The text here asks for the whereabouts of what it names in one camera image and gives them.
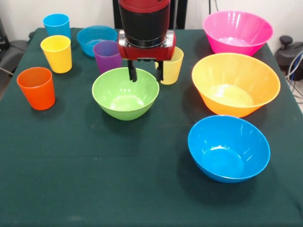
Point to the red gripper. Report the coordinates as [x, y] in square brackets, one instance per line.
[146, 54]

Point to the pink bowl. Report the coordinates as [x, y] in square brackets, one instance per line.
[236, 26]

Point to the large blue bowl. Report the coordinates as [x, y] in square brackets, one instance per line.
[227, 146]

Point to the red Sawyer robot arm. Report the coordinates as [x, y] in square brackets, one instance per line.
[144, 26]

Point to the pale translucent yellow cup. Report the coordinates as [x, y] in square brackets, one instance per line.
[172, 71]

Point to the green bowl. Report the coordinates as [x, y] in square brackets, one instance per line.
[125, 94]

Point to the purple cup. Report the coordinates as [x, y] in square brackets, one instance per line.
[106, 59]

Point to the small blue bowl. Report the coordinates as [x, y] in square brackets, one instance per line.
[87, 37]

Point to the orange bowl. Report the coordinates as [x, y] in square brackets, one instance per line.
[236, 71]

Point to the dark green tablecloth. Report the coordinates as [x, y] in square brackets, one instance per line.
[118, 165]

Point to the blue cup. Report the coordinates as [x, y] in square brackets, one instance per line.
[56, 26]

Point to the red cup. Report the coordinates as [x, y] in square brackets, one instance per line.
[38, 92]

